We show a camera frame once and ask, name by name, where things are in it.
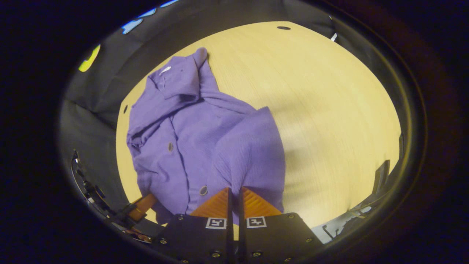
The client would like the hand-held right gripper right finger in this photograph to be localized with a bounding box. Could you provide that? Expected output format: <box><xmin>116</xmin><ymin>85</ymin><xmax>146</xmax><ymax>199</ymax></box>
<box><xmin>238</xmin><ymin>186</ymin><xmax>324</xmax><ymax>264</ymax></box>

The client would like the purple button shirt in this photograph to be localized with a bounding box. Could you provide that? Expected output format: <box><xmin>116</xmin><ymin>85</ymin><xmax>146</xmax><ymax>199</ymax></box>
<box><xmin>126</xmin><ymin>47</ymin><xmax>287</xmax><ymax>226</ymax></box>

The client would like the black panel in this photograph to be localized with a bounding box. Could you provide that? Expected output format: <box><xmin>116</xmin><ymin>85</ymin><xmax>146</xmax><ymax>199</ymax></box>
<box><xmin>372</xmin><ymin>159</ymin><xmax>391</xmax><ymax>195</ymax></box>

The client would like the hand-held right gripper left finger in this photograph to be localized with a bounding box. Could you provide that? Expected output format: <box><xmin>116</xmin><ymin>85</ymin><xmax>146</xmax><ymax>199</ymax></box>
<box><xmin>151</xmin><ymin>187</ymin><xmax>234</xmax><ymax>264</ymax></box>

